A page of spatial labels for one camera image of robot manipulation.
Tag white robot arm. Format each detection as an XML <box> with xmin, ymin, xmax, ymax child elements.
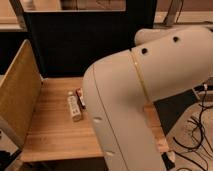
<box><xmin>82</xmin><ymin>26</ymin><xmax>213</xmax><ymax>171</ymax></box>

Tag red and dark small box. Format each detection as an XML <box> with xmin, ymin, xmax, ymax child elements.
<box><xmin>76</xmin><ymin>88</ymin><xmax>86</xmax><ymax>109</ymax></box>

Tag black back panel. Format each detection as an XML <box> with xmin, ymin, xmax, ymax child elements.
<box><xmin>24</xmin><ymin>0</ymin><xmax>157</xmax><ymax>77</ymax></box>

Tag dark right side panel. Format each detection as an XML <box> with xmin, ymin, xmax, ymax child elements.
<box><xmin>154</xmin><ymin>90</ymin><xmax>197</xmax><ymax>135</ymax></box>

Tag left wooden side panel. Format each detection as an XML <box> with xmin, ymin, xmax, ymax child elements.
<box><xmin>0</xmin><ymin>39</ymin><xmax>42</xmax><ymax>149</ymax></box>

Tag power strip on floor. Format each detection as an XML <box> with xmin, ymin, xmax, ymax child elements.
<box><xmin>194</xmin><ymin>79</ymin><xmax>213</xmax><ymax>97</ymax></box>

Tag black floor cables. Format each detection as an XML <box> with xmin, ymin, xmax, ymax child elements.
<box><xmin>172</xmin><ymin>87</ymin><xmax>213</xmax><ymax>171</ymax></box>

